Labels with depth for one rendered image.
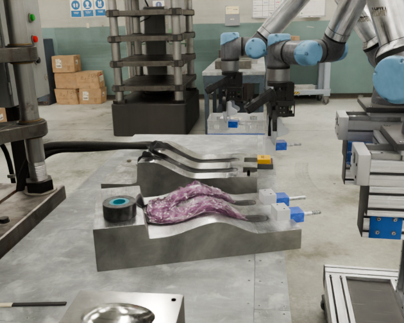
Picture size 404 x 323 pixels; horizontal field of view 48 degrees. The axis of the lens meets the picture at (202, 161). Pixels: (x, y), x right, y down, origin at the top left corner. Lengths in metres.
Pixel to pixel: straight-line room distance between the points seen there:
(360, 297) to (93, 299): 1.44
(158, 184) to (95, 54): 7.07
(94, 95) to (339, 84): 4.21
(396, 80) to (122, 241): 0.75
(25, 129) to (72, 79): 6.64
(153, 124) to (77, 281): 4.53
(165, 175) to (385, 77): 0.69
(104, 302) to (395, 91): 0.81
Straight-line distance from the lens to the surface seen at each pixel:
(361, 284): 2.20
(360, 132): 1.79
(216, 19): 7.92
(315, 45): 1.42
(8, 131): 1.56
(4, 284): 1.13
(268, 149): 1.56
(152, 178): 1.43
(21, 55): 1.57
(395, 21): 1.22
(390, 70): 1.18
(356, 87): 8.14
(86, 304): 0.88
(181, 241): 1.08
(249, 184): 1.40
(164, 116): 5.48
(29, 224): 1.53
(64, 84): 8.28
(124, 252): 1.08
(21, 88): 1.60
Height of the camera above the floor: 1.35
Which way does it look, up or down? 17 degrees down
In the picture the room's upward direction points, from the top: 2 degrees counter-clockwise
